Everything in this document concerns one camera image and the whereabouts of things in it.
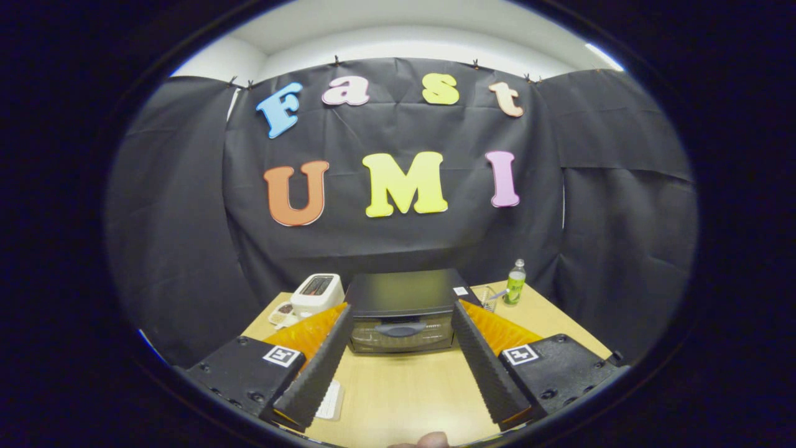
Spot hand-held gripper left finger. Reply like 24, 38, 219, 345
185, 303, 353, 433

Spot black backdrop cloth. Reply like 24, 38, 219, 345
106, 57, 698, 369

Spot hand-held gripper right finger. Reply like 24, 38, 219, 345
451, 300, 629, 432

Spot white pop-up toaster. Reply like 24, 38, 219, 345
290, 273, 345, 317

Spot green label plastic bottle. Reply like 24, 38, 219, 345
504, 259, 527, 306

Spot black toaster oven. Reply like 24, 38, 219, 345
344, 269, 483, 354

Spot white food tray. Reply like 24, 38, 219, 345
314, 379, 345, 422

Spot small dish of snacks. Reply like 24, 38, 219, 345
268, 301, 303, 329

